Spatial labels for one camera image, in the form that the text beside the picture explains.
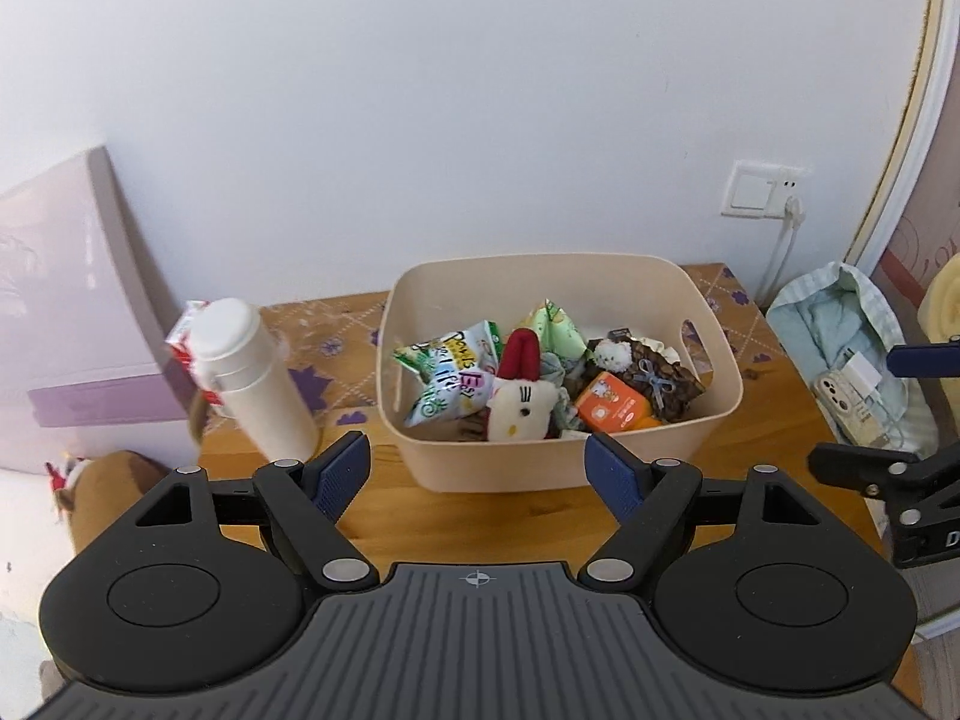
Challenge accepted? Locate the brown patterned pouch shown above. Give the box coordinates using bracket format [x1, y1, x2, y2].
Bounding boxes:
[592, 337, 707, 425]

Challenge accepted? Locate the white gold trimmed frame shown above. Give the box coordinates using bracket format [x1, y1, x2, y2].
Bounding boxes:
[844, 0, 960, 293]

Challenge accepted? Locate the yellow cushion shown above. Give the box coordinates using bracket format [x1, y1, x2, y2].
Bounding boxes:
[922, 251, 960, 350]

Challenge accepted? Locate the light green snack bag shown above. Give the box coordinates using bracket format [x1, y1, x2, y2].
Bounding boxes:
[525, 298, 590, 361]

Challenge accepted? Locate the wooden desk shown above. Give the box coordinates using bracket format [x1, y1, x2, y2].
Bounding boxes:
[196, 262, 922, 691]

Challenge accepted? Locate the white wall switch socket plate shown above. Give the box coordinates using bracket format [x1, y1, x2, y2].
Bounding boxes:
[722, 160, 809, 220]

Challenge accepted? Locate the white charger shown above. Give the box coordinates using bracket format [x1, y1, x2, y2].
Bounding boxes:
[840, 349, 883, 392]

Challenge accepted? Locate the red white carton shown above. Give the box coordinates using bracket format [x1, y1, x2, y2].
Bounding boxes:
[165, 300, 226, 417]

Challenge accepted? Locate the brown plush toy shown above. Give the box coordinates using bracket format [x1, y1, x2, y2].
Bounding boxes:
[45, 450, 173, 563]

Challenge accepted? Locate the white bottle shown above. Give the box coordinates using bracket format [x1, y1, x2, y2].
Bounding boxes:
[191, 298, 320, 462]

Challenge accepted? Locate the lavender cabinet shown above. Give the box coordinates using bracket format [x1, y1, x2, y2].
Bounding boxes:
[0, 146, 200, 473]

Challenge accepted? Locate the phone in pale case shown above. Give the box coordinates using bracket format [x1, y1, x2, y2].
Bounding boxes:
[814, 371, 890, 447]

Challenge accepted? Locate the white power cable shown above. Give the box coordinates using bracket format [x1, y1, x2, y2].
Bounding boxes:
[754, 221, 797, 308]

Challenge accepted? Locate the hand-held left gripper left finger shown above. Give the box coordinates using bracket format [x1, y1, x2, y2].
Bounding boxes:
[131, 431, 380, 593]

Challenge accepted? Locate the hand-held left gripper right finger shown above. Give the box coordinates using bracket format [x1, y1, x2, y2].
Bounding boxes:
[581, 433, 826, 587]

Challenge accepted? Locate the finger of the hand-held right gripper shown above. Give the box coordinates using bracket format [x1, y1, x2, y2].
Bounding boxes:
[887, 343, 960, 380]
[808, 441, 960, 535]

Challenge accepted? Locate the orange small box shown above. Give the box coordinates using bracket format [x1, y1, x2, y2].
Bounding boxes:
[576, 373, 665, 436]

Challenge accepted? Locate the beige plastic storage bin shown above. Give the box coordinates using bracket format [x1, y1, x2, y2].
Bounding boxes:
[375, 253, 745, 494]

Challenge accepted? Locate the green white snack bag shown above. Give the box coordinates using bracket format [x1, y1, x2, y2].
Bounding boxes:
[394, 319, 503, 427]

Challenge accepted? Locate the small fluffy plush keychain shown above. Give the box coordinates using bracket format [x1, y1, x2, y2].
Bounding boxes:
[585, 326, 638, 376]

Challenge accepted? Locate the yellow purple flowered table mat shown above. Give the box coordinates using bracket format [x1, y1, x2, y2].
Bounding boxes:
[259, 262, 758, 428]

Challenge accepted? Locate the pale green cloth bag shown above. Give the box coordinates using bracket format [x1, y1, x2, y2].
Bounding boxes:
[766, 262, 938, 458]

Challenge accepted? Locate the white red plush toy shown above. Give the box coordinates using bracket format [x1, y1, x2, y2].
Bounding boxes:
[484, 326, 578, 443]

